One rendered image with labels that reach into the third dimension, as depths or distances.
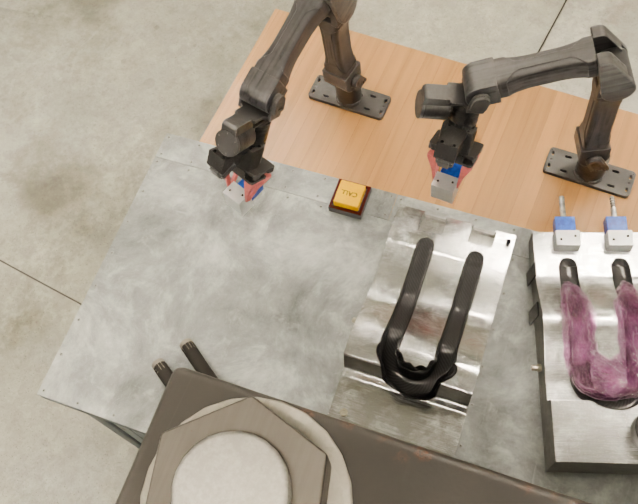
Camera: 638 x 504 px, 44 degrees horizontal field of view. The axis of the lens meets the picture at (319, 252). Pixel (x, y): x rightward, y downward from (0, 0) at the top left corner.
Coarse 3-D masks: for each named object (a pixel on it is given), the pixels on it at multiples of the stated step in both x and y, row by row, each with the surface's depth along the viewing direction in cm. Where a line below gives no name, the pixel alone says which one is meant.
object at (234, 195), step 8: (232, 184) 173; (240, 184) 174; (224, 192) 172; (232, 192) 172; (240, 192) 172; (256, 192) 175; (232, 200) 172; (240, 200) 171; (240, 208) 172; (248, 208) 176
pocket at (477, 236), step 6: (474, 228) 173; (474, 234) 173; (480, 234) 173; (486, 234) 172; (492, 234) 172; (468, 240) 173; (474, 240) 173; (480, 240) 173; (486, 240) 173; (492, 240) 172; (486, 246) 172
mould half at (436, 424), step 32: (416, 224) 173; (448, 224) 172; (384, 256) 170; (448, 256) 169; (384, 288) 168; (448, 288) 166; (480, 288) 166; (384, 320) 161; (416, 320) 162; (480, 320) 163; (352, 352) 157; (416, 352) 156; (480, 352) 156; (352, 384) 162; (384, 384) 161; (448, 384) 153; (352, 416) 159; (384, 416) 159; (416, 416) 158; (448, 416) 158; (448, 448) 155
